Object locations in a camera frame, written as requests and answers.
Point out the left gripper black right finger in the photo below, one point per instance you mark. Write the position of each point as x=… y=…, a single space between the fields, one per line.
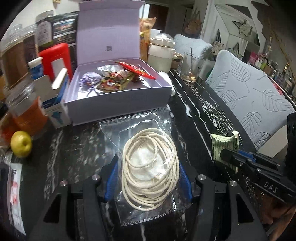
x=185 y=184

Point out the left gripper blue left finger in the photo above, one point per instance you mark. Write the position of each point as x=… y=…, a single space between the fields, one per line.
x=110 y=179

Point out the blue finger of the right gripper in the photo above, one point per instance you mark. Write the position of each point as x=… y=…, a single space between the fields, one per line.
x=247 y=155

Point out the brown gold snack packet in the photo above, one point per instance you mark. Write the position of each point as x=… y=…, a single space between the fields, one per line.
x=115 y=81

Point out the long red snack packet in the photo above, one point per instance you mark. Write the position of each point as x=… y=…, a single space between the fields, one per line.
x=136 y=70

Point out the light blue leaf cushion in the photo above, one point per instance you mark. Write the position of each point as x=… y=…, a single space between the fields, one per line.
x=251 y=96

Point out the metal spoon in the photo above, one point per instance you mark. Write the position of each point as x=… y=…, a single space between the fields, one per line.
x=191 y=75

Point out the yellow green apple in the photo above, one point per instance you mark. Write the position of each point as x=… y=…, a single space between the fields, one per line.
x=21 y=144

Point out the glass measuring cup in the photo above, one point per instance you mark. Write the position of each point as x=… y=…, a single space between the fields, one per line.
x=186 y=66

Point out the blue white carton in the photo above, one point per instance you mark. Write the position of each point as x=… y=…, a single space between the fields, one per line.
x=53 y=96

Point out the lavender gift box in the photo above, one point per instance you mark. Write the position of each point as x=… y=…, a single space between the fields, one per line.
x=107 y=32

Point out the purple sachet pouch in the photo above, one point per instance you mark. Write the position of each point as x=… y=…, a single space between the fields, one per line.
x=89 y=81

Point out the white folded tissue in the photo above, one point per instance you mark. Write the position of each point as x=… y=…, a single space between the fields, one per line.
x=168 y=80

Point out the orange filled glass jar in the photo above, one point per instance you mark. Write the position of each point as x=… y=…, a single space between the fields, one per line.
x=26 y=108

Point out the clear plastic packet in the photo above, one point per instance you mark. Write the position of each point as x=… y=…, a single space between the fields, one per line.
x=106 y=69

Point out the far light blue cushion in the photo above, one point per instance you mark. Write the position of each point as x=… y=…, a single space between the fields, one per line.
x=200 y=48

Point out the cream ceramic lidded jar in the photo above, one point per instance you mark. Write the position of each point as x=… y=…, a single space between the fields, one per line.
x=161 y=52

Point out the hanging brown tote bag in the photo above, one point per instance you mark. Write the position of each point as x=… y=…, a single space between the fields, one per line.
x=193 y=28

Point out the white blue tube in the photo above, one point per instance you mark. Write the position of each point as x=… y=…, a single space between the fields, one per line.
x=36 y=68

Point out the red plastic container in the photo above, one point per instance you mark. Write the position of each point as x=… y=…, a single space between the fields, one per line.
x=55 y=58

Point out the orange snack bag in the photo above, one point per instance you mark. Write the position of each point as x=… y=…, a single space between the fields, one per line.
x=145 y=26

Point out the brown filled clear jar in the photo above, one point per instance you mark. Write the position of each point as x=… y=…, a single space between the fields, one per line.
x=17 y=50

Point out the black printed package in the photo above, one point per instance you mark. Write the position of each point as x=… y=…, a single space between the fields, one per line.
x=64 y=30

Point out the purple label clear jar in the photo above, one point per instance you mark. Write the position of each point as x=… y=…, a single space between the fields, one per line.
x=44 y=30

